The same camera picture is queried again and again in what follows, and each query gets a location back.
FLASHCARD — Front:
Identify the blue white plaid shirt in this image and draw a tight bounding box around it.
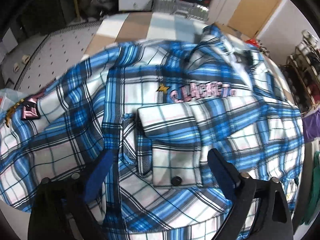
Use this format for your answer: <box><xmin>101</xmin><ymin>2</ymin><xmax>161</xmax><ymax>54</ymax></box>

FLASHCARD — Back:
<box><xmin>1</xmin><ymin>25</ymin><xmax>304</xmax><ymax>239</ymax></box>

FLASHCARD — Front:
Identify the green folded garment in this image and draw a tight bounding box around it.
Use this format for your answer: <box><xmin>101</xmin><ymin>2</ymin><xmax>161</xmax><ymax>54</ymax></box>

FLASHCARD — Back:
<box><xmin>302</xmin><ymin>151</ymin><xmax>320</xmax><ymax>225</ymax></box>

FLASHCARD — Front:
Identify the purple plastic bag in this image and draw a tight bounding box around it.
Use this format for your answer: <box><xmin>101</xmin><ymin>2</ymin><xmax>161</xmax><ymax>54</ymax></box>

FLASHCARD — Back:
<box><xmin>302</xmin><ymin>111</ymin><xmax>320</xmax><ymax>142</ymax></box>

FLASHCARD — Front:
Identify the checkered pillow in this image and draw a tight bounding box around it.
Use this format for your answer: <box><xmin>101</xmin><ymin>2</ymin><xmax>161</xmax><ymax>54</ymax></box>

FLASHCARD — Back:
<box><xmin>0</xmin><ymin>88</ymin><xmax>27</xmax><ymax>112</ymax></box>

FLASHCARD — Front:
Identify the grey dotted floor mat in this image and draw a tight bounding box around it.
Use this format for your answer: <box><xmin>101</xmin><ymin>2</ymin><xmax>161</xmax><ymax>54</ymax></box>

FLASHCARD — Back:
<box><xmin>1</xmin><ymin>21</ymin><xmax>101</xmax><ymax>94</ymax></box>

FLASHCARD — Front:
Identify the wooden shoe rack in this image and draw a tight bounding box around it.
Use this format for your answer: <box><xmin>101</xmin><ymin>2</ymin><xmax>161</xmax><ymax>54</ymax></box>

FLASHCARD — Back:
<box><xmin>280</xmin><ymin>30</ymin><xmax>319</xmax><ymax>113</ymax></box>

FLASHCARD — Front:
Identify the checkered bed sheet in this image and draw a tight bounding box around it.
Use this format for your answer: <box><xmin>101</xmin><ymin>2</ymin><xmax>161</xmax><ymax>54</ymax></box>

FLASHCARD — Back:
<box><xmin>82</xmin><ymin>12</ymin><xmax>207</xmax><ymax>59</ymax></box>

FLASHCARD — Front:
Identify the wooden door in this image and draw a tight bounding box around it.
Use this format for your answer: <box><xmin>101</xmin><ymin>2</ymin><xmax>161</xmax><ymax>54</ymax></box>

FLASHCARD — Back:
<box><xmin>227</xmin><ymin>0</ymin><xmax>282</xmax><ymax>38</ymax></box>

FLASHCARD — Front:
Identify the white low cabinet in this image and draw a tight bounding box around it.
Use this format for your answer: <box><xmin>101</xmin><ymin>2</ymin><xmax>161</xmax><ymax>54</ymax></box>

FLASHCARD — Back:
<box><xmin>207</xmin><ymin>0</ymin><xmax>241</xmax><ymax>25</ymax></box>

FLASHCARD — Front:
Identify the silver ribbed suitcase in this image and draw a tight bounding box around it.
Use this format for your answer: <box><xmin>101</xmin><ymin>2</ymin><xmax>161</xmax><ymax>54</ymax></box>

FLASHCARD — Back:
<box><xmin>152</xmin><ymin>0</ymin><xmax>209</xmax><ymax>22</ymax></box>

